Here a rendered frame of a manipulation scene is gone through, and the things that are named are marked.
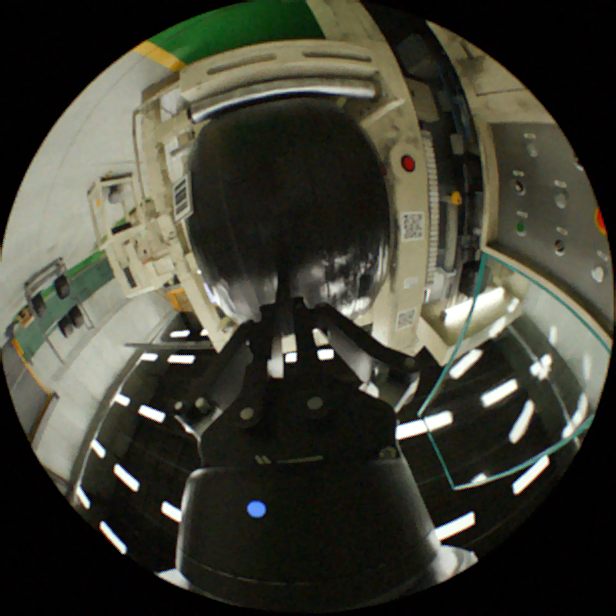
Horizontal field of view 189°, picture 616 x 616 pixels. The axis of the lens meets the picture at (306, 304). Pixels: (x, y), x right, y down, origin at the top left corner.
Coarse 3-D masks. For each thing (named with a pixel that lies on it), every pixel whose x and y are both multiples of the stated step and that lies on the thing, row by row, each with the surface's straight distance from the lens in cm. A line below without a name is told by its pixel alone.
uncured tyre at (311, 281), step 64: (256, 128) 26; (320, 128) 25; (192, 192) 24; (256, 192) 21; (320, 192) 21; (384, 192) 25; (256, 256) 21; (320, 256) 21; (384, 256) 26; (256, 320) 27
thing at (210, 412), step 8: (200, 400) 10; (200, 408) 10; (208, 408) 10; (216, 408) 11; (200, 416) 11; (208, 416) 11; (216, 416) 11; (184, 424) 11; (192, 424) 11; (200, 424) 10; (208, 424) 10; (192, 432) 12; (200, 432) 10
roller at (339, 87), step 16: (288, 80) 40; (304, 80) 40; (320, 80) 41; (336, 80) 42; (352, 80) 43; (224, 96) 39; (240, 96) 39; (256, 96) 39; (272, 96) 39; (288, 96) 40; (304, 96) 41; (320, 96) 42; (336, 96) 42; (352, 96) 43; (368, 96) 44; (192, 112) 40; (208, 112) 40; (224, 112) 40
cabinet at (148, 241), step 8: (152, 208) 481; (136, 216) 498; (144, 216) 475; (136, 224) 500; (152, 224) 466; (144, 232) 482; (152, 232) 462; (160, 232) 476; (136, 240) 513; (144, 240) 489; (152, 240) 467; (160, 240) 469; (136, 248) 522; (144, 248) 496; (152, 248) 474; (160, 248) 463; (144, 256) 505
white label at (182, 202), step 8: (184, 176) 27; (176, 184) 28; (184, 184) 26; (176, 192) 27; (184, 192) 25; (176, 200) 27; (184, 200) 25; (176, 208) 26; (184, 208) 25; (192, 208) 24; (176, 216) 26; (184, 216) 24; (176, 224) 26
